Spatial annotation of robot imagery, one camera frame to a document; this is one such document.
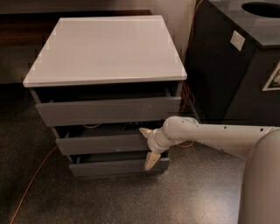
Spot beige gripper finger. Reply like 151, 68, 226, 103
144, 152, 161, 171
139, 128, 152, 138

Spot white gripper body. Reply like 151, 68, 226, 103
147, 129, 170, 154

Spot grey drawer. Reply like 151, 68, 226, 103
56, 120, 164, 155
68, 150, 171, 178
36, 96, 181, 127

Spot blue chip bag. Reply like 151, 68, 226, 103
123, 122, 158, 130

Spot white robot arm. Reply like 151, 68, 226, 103
139, 116, 280, 224

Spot grey bottom drawer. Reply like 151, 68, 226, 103
68, 150, 171, 178

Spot grey three-drawer cabinet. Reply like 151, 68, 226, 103
22, 15, 188, 179

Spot grey top drawer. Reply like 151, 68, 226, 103
36, 96, 181, 127

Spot black trash bin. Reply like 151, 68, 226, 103
185, 0, 280, 126

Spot white label on bin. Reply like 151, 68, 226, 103
230, 31, 245, 51

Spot framed sign on bin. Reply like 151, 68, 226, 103
262, 60, 280, 91

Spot orange extension cable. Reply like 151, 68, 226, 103
8, 0, 204, 224

